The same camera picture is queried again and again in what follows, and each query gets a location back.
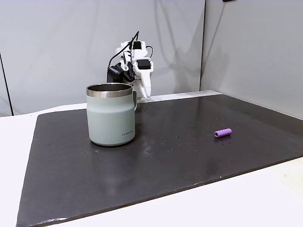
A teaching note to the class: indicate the sage green steel mug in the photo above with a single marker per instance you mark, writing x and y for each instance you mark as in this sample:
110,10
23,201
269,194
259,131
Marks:
109,118

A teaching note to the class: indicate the purple pen grip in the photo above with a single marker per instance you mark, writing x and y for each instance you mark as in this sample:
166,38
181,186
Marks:
223,133

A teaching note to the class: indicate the black camera box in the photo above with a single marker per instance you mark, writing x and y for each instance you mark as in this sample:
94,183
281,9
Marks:
116,72

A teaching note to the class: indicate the black overhead fixture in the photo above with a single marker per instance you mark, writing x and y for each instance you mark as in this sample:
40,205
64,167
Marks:
229,1

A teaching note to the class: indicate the black table mat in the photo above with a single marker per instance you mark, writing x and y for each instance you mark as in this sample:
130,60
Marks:
165,165

